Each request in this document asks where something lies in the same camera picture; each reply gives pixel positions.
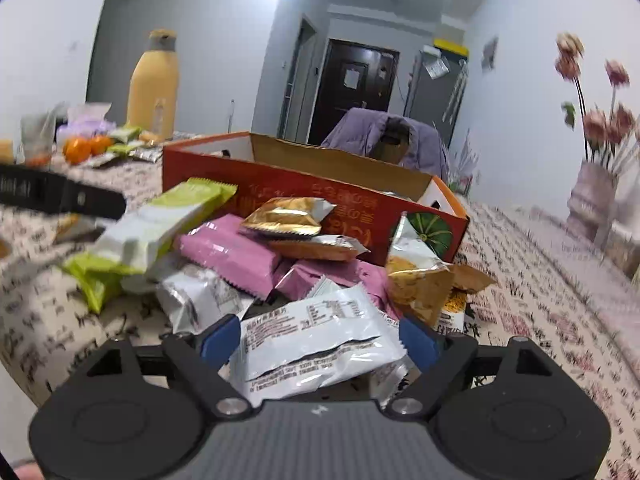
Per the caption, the folded white umbrella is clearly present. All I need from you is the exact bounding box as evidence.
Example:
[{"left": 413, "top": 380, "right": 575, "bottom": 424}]
[{"left": 442, "top": 60, "right": 468, "bottom": 123}]

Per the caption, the framed wall picture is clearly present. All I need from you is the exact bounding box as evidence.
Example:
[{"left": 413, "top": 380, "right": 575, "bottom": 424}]
[{"left": 481, "top": 36, "right": 500, "bottom": 70}]

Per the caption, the purple puffer jacket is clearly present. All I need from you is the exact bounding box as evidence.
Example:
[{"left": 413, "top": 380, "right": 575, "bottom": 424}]
[{"left": 321, "top": 107, "right": 451, "bottom": 181}]

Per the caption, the grey interior door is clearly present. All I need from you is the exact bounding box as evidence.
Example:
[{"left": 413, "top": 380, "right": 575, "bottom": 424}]
[{"left": 282, "top": 15, "right": 318, "bottom": 138}]

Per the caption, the pink snack packet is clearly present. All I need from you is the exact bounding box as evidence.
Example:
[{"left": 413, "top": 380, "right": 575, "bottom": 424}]
[
  {"left": 274, "top": 259, "right": 403, "bottom": 322},
  {"left": 177, "top": 213, "right": 282, "bottom": 302}
]

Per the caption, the wooden chair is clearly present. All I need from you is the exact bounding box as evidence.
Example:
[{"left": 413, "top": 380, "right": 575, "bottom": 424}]
[{"left": 370, "top": 129, "right": 410, "bottom": 164}]

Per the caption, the purple tissue pack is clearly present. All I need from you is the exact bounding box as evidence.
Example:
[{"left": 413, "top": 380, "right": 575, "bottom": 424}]
[{"left": 56, "top": 115, "right": 120, "bottom": 143}]

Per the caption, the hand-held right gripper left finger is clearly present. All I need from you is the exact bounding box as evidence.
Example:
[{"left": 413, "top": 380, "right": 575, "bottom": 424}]
[{"left": 86, "top": 314, "right": 252, "bottom": 417}]

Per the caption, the yellow brown snack packet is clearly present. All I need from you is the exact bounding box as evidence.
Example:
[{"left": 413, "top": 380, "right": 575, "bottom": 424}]
[{"left": 435, "top": 264, "right": 498, "bottom": 336}]

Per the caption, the yellow thermos bottle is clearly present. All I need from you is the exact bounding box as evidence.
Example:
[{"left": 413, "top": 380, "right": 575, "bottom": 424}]
[{"left": 126, "top": 29, "right": 181, "bottom": 143}]

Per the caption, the red orange cardboard box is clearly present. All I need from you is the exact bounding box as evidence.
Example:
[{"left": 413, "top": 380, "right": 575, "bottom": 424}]
[{"left": 161, "top": 131, "right": 471, "bottom": 267}]

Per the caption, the gold silver cracker packet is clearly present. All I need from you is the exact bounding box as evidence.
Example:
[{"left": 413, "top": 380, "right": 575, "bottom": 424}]
[{"left": 386, "top": 212, "right": 465, "bottom": 332}]

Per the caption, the gold foil snack packet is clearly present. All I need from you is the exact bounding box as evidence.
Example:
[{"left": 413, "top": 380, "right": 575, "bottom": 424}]
[{"left": 239, "top": 196, "right": 337, "bottom": 239}]

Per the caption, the pink rack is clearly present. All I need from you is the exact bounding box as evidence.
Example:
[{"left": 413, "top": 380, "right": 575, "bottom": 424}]
[{"left": 447, "top": 130, "right": 481, "bottom": 196}]

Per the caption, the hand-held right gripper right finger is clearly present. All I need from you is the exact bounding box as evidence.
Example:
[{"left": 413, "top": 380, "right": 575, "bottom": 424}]
[{"left": 382, "top": 316, "right": 556, "bottom": 418}]

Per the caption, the grey refrigerator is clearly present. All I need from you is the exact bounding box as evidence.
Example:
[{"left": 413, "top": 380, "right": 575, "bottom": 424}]
[{"left": 404, "top": 50, "right": 468, "bottom": 126}]

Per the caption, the dark entrance door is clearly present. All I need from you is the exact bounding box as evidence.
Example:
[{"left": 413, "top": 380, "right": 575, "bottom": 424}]
[{"left": 308, "top": 39, "right": 401, "bottom": 146}]

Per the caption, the clear storage container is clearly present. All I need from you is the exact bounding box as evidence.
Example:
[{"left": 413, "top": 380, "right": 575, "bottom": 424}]
[{"left": 606, "top": 180, "right": 640, "bottom": 281}]

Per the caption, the yellow black box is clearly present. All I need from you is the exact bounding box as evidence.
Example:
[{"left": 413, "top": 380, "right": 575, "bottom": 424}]
[{"left": 434, "top": 37, "right": 471, "bottom": 56}]

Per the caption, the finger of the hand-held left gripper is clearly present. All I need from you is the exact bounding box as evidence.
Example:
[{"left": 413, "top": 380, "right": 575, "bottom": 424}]
[{"left": 60, "top": 177, "right": 127, "bottom": 221}]

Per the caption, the grey quilted cloth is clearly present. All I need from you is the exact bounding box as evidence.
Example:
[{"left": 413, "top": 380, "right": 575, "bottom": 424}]
[{"left": 500, "top": 204, "right": 640, "bottom": 361}]

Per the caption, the silver snack packet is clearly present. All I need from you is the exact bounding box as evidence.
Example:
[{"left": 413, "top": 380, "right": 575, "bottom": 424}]
[{"left": 156, "top": 264, "right": 257, "bottom": 337}]

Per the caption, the pink ribbed vase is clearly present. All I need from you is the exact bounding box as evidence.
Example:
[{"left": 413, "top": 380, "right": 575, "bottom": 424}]
[{"left": 567, "top": 160, "right": 618, "bottom": 246}]

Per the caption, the dried pink rose bouquet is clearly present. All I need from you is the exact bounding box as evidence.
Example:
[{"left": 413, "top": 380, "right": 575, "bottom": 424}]
[{"left": 554, "top": 32, "right": 640, "bottom": 171}]

